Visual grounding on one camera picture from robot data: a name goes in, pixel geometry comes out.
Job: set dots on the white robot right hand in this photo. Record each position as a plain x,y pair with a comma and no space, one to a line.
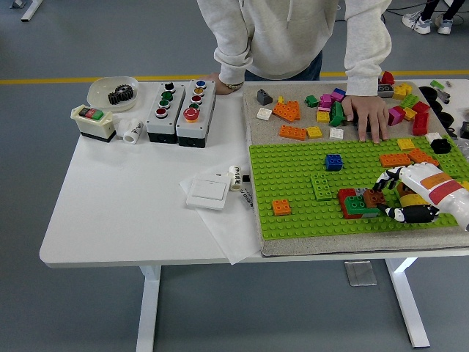
439,190

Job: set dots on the person's left hand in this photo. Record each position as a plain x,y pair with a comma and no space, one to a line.
366,110

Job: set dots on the person's right hand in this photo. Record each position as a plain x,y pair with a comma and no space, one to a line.
220,86

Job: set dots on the blue square brick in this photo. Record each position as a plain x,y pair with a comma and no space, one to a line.
333,163

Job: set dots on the brown square brick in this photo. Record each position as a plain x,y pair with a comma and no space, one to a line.
403,190
373,198

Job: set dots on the person's right forearm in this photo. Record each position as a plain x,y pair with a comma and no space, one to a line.
232,64

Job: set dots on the person's left forearm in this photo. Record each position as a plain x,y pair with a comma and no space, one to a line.
366,66

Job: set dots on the dark grey slope brick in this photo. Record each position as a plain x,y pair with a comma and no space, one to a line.
356,122
264,97

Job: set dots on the yellow curved brick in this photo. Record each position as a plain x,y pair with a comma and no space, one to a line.
414,200

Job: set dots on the long grey brick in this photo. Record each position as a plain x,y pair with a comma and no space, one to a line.
386,89

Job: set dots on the long green brick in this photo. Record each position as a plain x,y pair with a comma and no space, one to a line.
336,114
353,205

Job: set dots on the magenta brick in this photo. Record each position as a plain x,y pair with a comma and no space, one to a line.
325,99
337,98
396,115

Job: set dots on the small blue brick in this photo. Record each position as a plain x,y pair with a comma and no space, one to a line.
339,91

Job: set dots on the white flat brick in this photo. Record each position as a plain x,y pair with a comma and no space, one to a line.
264,113
336,133

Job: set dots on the long orange brick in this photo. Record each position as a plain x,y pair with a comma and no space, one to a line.
395,160
292,132
421,157

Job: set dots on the red slope brick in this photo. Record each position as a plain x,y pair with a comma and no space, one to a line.
387,78

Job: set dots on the pink flat brick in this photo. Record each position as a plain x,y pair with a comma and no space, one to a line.
324,109

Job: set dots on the lime green brick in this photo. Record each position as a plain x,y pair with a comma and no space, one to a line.
408,101

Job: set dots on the yellow square brick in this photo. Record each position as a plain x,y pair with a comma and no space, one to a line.
314,132
409,113
323,116
406,143

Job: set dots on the small green brick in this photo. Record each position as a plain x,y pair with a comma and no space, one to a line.
311,100

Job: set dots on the long red brick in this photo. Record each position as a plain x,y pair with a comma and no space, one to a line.
421,124

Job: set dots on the green brick baseplate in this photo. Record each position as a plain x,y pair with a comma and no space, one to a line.
293,176

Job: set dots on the orange square brick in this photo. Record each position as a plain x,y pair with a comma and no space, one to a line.
281,208

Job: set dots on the grey emergency-stop control box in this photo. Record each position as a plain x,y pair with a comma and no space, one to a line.
206,110

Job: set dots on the lime green plate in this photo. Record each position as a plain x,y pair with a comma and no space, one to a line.
456,163
321,187

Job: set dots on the black hexagonal nut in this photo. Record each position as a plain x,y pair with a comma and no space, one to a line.
439,146

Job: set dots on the clear plastic bag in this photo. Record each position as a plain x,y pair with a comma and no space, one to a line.
464,150

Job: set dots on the grey four-button control box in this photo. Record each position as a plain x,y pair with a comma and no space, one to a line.
173,113

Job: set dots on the small white piece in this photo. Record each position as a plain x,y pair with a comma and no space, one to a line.
432,136

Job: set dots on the small black part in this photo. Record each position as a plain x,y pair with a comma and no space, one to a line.
452,131

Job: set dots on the black round cup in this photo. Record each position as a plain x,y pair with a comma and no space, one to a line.
446,119
436,107
428,93

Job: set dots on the small black box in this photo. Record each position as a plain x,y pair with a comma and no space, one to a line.
465,129

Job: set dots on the small lime green piece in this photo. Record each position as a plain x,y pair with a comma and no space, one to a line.
436,83

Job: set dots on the person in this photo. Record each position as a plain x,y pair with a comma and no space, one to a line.
417,22
278,36

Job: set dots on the grey and black tool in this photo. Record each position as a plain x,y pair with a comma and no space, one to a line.
442,95

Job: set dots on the black metal gear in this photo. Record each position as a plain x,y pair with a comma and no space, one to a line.
125,91
114,98

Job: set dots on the small white pipe coupling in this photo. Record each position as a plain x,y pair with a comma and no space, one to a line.
234,181

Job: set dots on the large white pipe coupling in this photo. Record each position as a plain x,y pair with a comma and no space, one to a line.
133,132

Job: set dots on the white tee pipe fitting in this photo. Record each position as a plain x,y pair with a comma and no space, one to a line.
120,126

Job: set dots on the metal floor plate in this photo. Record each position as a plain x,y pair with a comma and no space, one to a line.
361,273

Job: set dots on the white printed label strip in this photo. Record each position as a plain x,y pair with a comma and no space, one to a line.
247,199

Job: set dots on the white table leg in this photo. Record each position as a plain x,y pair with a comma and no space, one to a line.
148,311
408,304

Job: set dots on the white plastic bowl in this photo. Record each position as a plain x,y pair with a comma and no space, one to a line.
97,93

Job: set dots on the grey foam mat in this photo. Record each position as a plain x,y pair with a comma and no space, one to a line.
329,246

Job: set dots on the white paper sheet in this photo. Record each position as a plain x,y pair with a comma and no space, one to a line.
227,234

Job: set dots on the white furniture foot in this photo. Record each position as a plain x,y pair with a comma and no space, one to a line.
32,10

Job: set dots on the white wall switch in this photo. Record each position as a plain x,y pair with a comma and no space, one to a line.
209,192

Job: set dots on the cream red-green switch box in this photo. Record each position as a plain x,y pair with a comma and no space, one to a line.
95,128

